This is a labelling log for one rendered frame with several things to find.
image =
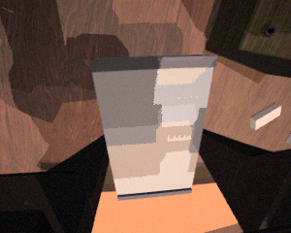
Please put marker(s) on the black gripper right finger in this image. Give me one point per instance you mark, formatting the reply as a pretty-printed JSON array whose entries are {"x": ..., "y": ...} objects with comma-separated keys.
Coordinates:
[{"x": 252, "y": 181}]

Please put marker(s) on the orange rectangular panel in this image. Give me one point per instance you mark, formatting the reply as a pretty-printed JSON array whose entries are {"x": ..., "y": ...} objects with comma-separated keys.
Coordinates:
[{"x": 203, "y": 210}]

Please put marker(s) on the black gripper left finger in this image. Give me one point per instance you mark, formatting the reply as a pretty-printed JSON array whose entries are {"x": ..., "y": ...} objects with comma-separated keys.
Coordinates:
[{"x": 68, "y": 194}]

